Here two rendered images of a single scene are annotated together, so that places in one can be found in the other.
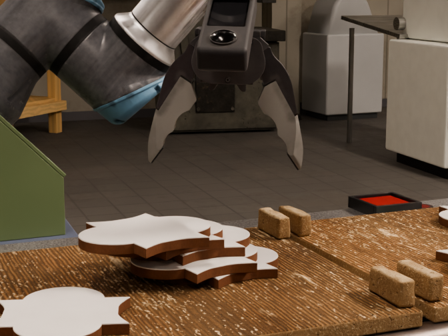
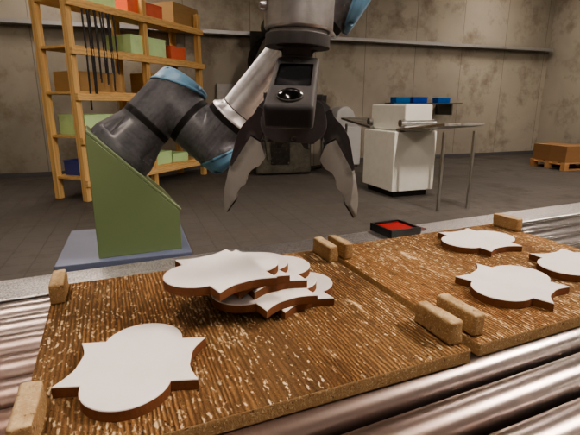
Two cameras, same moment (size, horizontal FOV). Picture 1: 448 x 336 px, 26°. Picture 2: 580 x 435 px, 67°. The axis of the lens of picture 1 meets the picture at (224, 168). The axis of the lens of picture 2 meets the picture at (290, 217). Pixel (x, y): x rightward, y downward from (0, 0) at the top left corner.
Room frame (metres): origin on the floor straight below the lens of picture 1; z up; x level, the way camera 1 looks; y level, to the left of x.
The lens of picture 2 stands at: (0.46, 0.01, 1.18)
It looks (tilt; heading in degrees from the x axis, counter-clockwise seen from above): 14 degrees down; 359
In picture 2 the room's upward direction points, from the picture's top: straight up
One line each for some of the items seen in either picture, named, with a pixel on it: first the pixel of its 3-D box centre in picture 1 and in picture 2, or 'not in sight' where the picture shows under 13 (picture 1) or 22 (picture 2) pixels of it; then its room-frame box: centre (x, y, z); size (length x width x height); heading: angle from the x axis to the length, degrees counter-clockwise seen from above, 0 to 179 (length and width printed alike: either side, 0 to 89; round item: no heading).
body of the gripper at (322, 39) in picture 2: (231, 27); (295, 93); (0.98, -0.01, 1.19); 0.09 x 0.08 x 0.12; 178
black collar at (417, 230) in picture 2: (384, 204); (394, 228); (1.36, -0.23, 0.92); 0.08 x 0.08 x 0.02; 23
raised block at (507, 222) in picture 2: not in sight; (507, 222); (1.31, -0.45, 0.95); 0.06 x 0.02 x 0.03; 23
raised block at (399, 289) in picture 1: (391, 285); (438, 321); (0.90, -0.16, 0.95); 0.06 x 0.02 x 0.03; 22
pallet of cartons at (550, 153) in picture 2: not in sight; (571, 155); (8.97, -5.64, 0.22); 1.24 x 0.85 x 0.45; 108
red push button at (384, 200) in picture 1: (384, 205); (394, 229); (1.36, -0.23, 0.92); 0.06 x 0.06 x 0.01; 23
